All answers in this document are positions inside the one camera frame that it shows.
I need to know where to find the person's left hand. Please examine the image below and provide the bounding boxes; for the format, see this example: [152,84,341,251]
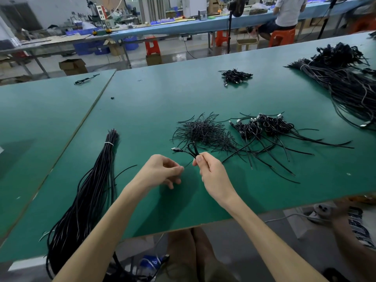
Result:
[123,154,185,200]

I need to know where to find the person's right hand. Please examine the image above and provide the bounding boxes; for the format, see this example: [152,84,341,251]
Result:
[193,152,243,209]

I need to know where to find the pile of black wire ties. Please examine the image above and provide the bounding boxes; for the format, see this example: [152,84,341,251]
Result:
[172,112,239,153]

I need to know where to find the long black cable bundle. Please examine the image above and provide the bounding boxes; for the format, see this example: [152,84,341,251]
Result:
[40,129,139,280]

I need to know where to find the small pile of knotted cables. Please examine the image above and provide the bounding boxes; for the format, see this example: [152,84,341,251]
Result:
[219,69,254,87]

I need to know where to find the small cable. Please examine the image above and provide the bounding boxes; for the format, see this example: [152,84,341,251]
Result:
[74,74,101,86]

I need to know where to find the large heap of black cables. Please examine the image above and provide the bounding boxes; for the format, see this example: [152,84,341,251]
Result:
[286,43,376,130]

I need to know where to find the person's left forearm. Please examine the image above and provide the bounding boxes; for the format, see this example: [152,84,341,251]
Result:
[52,184,142,282]

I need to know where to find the person's right forearm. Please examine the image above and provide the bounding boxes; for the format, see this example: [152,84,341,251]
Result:
[226,195,329,282]

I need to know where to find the person's brown shorts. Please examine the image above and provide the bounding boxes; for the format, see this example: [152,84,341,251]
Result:
[155,227,239,282]

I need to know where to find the person's right leg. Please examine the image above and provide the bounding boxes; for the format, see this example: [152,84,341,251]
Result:
[332,199,376,282]

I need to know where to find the blue plastic item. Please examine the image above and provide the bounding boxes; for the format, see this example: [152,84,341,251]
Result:
[135,254,171,278]

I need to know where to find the small cardboard box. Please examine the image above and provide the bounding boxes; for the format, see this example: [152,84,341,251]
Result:
[146,53,163,66]

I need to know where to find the red plastic stool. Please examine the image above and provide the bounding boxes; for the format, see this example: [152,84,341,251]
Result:
[145,37,161,56]

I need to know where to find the open cardboard box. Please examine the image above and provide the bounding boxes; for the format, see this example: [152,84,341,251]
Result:
[59,58,88,76]

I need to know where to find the orange plastic stool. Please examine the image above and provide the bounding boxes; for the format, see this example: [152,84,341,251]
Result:
[269,29,296,47]
[214,30,229,47]
[351,14,376,33]

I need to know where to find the long blue workbench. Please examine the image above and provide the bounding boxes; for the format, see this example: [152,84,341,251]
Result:
[65,2,371,40]

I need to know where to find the black fan on stand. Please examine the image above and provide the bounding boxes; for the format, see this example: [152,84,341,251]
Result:
[226,0,248,54]

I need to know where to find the black tripod stand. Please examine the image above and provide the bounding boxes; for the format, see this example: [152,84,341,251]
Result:
[317,0,340,40]

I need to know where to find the loose black wire tie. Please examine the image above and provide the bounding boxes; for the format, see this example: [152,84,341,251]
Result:
[273,164,302,184]

